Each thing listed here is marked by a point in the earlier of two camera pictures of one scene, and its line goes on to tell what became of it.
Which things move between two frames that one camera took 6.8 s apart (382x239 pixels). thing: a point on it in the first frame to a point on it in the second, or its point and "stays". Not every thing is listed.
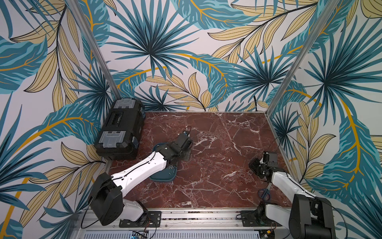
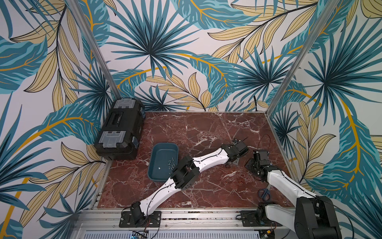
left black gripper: x=188 y=155 to x=239 y=156
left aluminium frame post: x=79 y=15 stays
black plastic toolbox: x=118 y=137 stays
